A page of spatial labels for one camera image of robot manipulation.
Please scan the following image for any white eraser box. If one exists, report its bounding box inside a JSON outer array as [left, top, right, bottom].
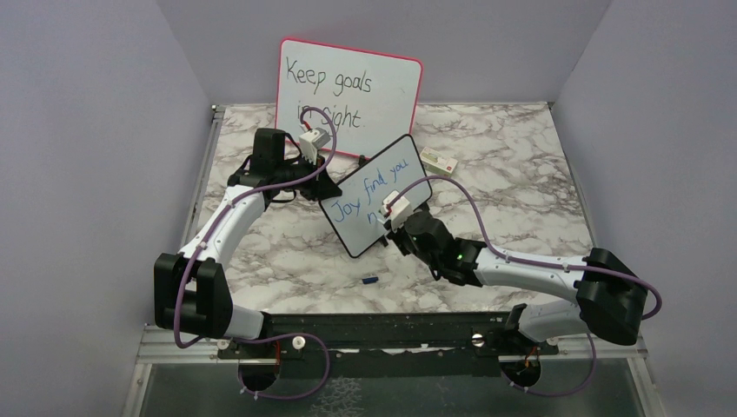
[[420, 147, 458, 176]]

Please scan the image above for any black framed small whiteboard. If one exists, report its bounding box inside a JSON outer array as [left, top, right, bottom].
[[319, 134, 427, 258]]

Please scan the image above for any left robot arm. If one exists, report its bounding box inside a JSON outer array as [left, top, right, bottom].
[[154, 128, 342, 357]]

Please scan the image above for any pink framed whiteboard with writing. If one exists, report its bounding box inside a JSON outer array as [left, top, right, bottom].
[[275, 38, 423, 156]]

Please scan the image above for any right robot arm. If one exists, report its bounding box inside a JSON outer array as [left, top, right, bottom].
[[384, 210, 647, 354]]

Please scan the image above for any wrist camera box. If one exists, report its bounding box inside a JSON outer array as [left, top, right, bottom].
[[380, 190, 413, 232], [299, 128, 330, 165]]

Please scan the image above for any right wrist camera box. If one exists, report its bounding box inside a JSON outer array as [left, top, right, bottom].
[[380, 190, 413, 232]]

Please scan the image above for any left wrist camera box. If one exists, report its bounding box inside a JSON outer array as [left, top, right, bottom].
[[299, 128, 330, 165]]

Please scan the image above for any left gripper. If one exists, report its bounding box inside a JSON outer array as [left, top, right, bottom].
[[276, 151, 342, 202]]

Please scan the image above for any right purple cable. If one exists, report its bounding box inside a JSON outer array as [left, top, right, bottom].
[[388, 175, 663, 398]]

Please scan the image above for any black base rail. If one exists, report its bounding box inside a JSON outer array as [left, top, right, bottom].
[[217, 312, 559, 380]]

